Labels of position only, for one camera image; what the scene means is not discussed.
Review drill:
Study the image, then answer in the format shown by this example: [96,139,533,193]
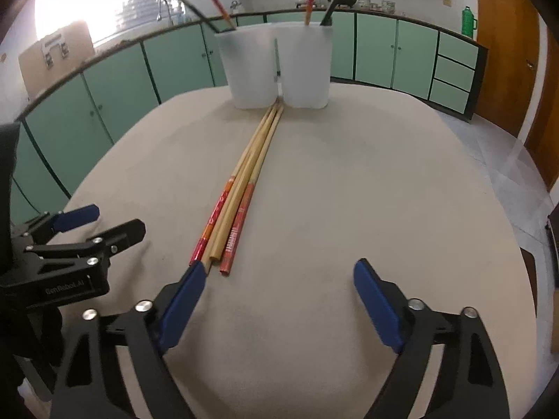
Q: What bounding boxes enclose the red-ended bamboo chopstick three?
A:
[191,0,238,31]

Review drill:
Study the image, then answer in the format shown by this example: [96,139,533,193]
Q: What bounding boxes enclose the red-ended bamboo chopstick one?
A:
[189,103,277,266]

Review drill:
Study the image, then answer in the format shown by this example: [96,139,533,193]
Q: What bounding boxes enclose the red-ended bamboo chopstick two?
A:
[220,104,284,276]

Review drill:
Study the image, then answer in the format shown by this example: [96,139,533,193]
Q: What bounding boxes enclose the brown stool seat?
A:
[520,248,537,308]

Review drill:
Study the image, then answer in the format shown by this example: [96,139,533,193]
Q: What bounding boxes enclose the chrome sink faucet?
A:
[156,0,174,27]

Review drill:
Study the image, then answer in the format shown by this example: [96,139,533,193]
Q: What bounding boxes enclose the green thermos bottle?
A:
[460,6,478,39]

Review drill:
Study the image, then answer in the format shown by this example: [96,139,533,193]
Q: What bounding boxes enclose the plain bamboo chopstick one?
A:
[202,100,281,274]

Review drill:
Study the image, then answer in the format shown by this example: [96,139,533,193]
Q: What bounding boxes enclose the black wok on stove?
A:
[327,0,357,9]

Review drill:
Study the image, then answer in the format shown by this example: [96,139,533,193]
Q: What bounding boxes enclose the left wooden door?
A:
[475,0,539,136]

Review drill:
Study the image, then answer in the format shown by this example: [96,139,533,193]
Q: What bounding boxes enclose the steel kettle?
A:
[229,0,242,14]

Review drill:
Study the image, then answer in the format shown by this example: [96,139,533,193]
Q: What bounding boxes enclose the black chopstick left cup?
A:
[179,0,220,34]

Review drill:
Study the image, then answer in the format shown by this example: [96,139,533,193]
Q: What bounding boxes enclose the green lower kitchen cabinets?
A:
[10,10,488,224]

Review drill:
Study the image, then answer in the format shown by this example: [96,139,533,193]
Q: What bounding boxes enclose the cardboard box on counter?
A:
[18,21,95,100]

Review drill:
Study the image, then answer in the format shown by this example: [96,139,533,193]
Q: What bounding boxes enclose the white double utensil holder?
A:
[215,22,334,110]

